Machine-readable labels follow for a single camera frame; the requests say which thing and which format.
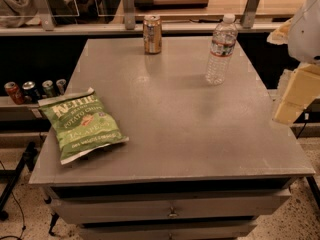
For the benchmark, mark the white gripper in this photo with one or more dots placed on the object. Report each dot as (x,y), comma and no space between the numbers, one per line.
(306,34)

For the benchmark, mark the clear plastic water bottle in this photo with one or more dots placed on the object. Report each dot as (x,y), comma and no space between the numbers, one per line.
(221,49)

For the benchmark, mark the green jalapeno chip bag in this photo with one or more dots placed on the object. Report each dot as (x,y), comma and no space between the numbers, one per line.
(81,124)

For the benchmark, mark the grey drawer cabinet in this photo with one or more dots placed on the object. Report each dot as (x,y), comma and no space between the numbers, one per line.
(185,136)

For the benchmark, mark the gold soda can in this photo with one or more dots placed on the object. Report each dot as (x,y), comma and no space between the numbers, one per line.
(152,34)

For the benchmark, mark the lower grey drawer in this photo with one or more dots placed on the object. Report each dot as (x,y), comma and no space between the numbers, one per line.
(204,230)

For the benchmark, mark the grey drawer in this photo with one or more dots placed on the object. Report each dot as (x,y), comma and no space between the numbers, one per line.
(156,207)
(204,230)

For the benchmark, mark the metal drawer pull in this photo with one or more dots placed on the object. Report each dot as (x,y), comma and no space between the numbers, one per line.
(172,212)

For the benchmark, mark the silver soda can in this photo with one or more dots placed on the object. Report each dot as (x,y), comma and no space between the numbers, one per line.
(61,85)

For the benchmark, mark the green soda can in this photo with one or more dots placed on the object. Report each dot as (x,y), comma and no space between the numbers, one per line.
(49,88)

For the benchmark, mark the upper grey drawer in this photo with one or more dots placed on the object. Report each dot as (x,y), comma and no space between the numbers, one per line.
(156,207)

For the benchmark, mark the dark blue soda can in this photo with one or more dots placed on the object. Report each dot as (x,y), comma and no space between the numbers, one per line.
(31,90)

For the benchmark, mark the red soda can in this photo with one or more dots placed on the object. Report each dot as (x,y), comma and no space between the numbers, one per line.
(13,90)

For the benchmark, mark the grey cloth bundle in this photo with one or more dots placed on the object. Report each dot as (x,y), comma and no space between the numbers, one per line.
(15,13)

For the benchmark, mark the black stand leg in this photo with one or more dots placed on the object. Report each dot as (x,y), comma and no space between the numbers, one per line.
(10,176)

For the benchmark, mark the grey metal bracket right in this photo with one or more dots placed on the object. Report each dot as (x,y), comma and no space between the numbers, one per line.
(249,14)

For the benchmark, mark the grey metal bracket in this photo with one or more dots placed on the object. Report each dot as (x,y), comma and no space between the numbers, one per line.
(129,14)
(45,14)
(249,14)

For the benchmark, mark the grey metal bracket middle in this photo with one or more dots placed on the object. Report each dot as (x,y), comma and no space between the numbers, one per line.
(129,14)

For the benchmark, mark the grey metal bracket left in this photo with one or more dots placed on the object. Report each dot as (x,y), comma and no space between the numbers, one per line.
(45,14)

